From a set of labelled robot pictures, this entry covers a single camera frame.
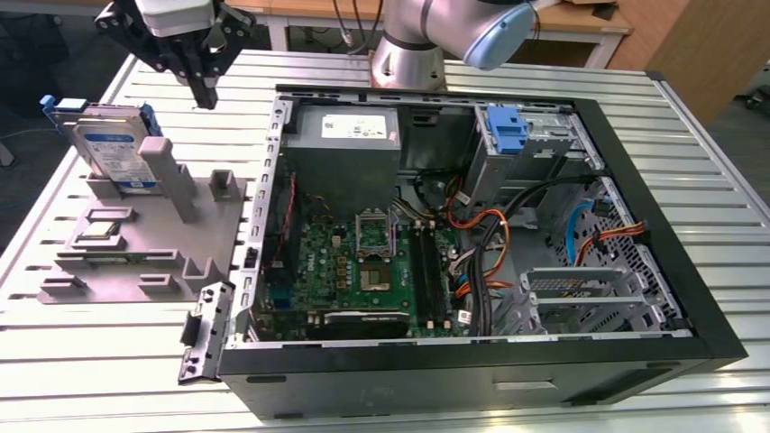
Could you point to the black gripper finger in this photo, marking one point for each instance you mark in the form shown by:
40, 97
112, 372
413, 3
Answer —
137, 45
231, 40

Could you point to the hard disk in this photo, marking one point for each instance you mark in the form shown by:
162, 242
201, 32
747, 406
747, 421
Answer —
110, 153

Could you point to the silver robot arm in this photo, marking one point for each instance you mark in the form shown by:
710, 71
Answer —
415, 63

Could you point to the grey metal disk bay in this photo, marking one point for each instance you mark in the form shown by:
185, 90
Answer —
583, 301

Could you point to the grey power supply unit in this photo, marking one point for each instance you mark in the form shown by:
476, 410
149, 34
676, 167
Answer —
343, 180

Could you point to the silver CPU chip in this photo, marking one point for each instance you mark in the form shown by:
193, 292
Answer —
98, 230

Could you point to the grey parts rack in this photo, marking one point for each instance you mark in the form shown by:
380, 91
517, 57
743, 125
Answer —
149, 234

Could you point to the green RAM stick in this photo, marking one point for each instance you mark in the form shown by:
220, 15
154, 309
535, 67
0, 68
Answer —
110, 258

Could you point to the blue drive cage latch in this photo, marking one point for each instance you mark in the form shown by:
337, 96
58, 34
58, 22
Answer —
508, 131

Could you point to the thin locking lever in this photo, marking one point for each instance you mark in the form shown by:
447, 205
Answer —
393, 239

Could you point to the green motherboard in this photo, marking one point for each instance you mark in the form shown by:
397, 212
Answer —
324, 270

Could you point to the grey metal drive cage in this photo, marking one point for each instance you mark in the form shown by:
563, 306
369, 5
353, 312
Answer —
499, 176

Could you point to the CPU socket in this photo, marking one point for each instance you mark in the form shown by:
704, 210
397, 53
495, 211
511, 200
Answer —
375, 277

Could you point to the wooden top desk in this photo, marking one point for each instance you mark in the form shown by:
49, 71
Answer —
590, 24

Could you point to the black RAM slot pair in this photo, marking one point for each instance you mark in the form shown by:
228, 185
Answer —
419, 270
435, 275

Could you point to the grey expansion slot latch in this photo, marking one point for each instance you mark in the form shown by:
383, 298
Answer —
207, 334

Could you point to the black graphics card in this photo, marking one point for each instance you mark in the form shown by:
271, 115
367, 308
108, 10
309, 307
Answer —
360, 324

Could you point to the wooden cabinet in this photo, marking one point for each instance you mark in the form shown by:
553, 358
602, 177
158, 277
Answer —
710, 45

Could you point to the black PC case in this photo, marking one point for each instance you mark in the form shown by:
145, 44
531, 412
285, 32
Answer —
420, 374

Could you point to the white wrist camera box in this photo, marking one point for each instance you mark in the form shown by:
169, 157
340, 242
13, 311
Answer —
177, 18

